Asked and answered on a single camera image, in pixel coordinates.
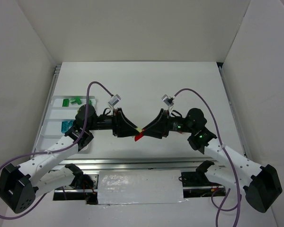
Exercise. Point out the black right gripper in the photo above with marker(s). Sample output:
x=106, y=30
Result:
x=164, y=124

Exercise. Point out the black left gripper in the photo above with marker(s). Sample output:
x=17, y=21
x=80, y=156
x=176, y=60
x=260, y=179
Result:
x=117, y=123

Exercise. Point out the red half-round lego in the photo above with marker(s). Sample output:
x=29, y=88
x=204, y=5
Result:
x=138, y=137

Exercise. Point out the green tree lego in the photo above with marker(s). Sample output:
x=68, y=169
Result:
x=75, y=100

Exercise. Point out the teal long lego brick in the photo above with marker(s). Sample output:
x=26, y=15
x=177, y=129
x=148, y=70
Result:
x=64, y=126

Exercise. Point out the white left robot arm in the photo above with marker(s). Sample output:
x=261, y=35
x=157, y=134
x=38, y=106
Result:
x=21, y=184

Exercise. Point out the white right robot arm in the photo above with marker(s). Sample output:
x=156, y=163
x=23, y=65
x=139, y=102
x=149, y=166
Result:
x=260, y=185

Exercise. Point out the white taped panel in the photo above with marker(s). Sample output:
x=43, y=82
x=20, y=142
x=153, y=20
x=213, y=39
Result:
x=139, y=187

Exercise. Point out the white compartment tray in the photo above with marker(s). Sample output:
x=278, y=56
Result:
x=50, y=131

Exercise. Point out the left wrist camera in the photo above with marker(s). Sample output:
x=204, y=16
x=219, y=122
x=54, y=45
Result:
x=113, y=101

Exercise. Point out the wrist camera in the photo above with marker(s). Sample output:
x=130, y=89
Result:
x=168, y=100
x=113, y=101

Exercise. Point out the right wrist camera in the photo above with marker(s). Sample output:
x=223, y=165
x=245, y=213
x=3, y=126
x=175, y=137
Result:
x=168, y=100

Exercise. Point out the aluminium rail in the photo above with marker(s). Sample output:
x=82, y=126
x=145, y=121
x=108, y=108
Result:
x=134, y=164

